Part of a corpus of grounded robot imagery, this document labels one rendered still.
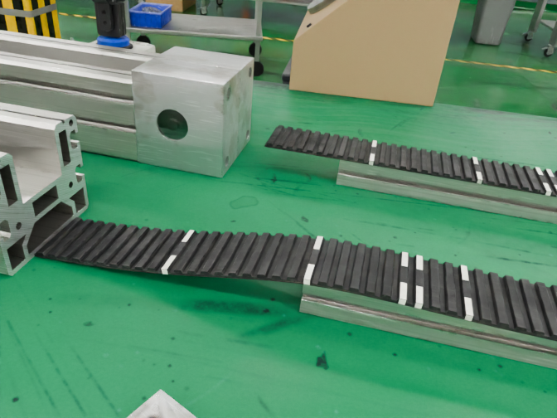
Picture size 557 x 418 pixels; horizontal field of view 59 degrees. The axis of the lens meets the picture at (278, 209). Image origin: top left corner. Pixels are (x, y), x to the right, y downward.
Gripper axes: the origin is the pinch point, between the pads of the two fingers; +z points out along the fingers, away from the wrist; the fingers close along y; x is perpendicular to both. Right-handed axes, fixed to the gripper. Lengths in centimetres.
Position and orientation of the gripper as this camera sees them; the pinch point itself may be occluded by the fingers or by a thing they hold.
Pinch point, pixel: (110, 18)
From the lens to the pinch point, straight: 69.5
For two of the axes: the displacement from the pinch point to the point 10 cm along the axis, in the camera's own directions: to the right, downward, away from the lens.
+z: -0.8, 8.5, 5.3
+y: 2.3, -5.0, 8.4
